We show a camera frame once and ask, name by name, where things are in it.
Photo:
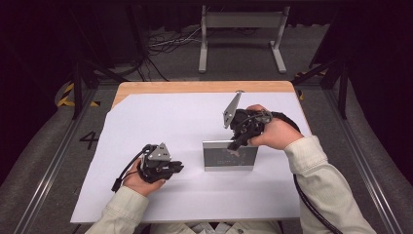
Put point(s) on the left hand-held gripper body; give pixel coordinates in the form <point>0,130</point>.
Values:
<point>156,169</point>

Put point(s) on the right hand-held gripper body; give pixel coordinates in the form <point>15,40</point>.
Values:
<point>245,123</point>

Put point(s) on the person's left hand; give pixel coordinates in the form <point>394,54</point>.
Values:
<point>138,183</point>

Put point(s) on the person's right hand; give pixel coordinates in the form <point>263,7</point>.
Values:
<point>276,135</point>

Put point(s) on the large white sheet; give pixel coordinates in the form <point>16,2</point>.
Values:
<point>168,117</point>

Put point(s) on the person's torso clothing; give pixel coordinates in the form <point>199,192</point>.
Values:
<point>181,228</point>

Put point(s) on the wooden table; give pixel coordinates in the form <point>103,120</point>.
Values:
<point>195,87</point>

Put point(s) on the yellow black hazard tape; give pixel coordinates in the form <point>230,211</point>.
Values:
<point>66,97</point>
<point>302,96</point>

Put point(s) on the black metal stand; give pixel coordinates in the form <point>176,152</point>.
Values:
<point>77,91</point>
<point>342,94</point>

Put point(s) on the grey metal stand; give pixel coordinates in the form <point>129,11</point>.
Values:
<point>243,20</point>

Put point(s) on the aluminium floor rail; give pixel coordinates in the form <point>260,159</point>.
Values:
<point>360,156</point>
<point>55,159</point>

